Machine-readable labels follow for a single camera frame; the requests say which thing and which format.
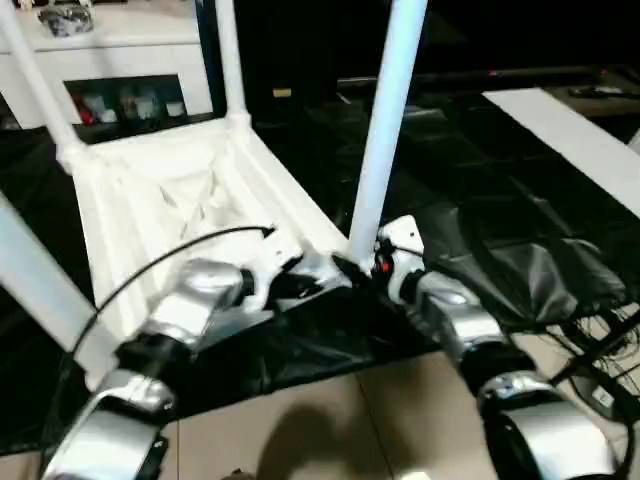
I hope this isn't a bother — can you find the black mat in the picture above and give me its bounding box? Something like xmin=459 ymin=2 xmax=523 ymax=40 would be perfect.
xmin=0 ymin=87 xmax=640 ymax=451

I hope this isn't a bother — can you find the flat white board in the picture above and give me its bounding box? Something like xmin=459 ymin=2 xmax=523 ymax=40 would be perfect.
xmin=481 ymin=87 xmax=640 ymax=222

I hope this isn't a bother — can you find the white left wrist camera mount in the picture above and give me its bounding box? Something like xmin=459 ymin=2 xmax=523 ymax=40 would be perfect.
xmin=248 ymin=226 xmax=307 ymax=312

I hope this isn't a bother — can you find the black plastic bag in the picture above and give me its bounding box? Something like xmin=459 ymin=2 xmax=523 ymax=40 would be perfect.
xmin=37 ymin=3 xmax=95 ymax=40

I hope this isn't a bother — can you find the black stick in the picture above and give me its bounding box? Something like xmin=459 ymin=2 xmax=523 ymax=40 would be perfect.
xmin=548 ymin=328 xmax=640 ymax=387

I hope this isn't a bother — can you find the white cabinet with glass doors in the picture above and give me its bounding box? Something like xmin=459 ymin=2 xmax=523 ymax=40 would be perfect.
xmin=0 ymin=0 xmax=215 ymax=132

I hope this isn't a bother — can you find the long black bar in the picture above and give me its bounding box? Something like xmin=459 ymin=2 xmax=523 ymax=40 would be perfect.
xmin=336 ymin=66 xmax=640 ymax=90

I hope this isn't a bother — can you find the black left wrist camera cable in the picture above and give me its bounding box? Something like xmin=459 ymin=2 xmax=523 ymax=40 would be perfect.
xmin=36 ymin=224 xmax=280 ymax=461

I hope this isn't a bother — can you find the small black flat device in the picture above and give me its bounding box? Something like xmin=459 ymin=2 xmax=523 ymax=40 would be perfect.
xmin=568 ymin=84 xmax=625 ymax=98

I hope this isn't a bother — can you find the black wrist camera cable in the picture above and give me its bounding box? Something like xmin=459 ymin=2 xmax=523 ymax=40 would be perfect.
xmin=36 ymin=224 xmax=280 ymax=461
xmin=381 ymin=238 xmax=452 ymax=282

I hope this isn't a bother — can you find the white plastic table top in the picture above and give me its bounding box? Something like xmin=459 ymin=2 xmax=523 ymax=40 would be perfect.
xmin=53 ymin=110 xmax=372 ymax=392

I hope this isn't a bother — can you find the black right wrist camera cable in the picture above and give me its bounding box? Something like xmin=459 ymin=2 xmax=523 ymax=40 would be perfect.
xmin=381 ymin=238 xmax=452 ymax=282

